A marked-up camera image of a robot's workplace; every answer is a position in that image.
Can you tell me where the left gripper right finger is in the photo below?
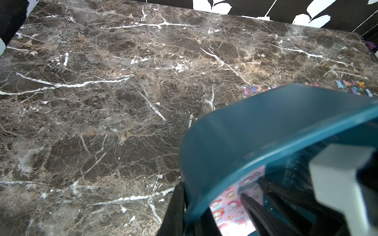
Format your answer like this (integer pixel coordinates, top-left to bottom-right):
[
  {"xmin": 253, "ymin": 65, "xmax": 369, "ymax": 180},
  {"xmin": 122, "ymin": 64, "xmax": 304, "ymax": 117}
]
[{"xmin": 309, "ymin": 144, "xmax": 378, "ymax": 236}]

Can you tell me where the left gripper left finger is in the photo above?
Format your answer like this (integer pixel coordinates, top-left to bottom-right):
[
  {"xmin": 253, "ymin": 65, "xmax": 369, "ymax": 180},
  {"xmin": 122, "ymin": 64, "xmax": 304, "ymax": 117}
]
[{"xmin": 156, "ymin": 183, "xmax": 186, "ymax": 236}]

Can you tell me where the teal plastic storage box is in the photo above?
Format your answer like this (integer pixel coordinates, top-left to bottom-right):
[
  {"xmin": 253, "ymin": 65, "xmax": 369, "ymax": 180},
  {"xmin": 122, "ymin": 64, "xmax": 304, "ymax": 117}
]
[{"xmin": 179, "ymin": 84, "xmax": 378, "ymax": 236}]

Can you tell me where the purple corner clip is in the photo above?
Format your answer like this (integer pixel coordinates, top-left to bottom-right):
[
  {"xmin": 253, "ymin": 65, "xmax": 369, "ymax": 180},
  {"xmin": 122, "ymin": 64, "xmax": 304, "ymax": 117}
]
[{"xmin": 366, "ymin": 41, "xmax": 378, "ymax": 53}]

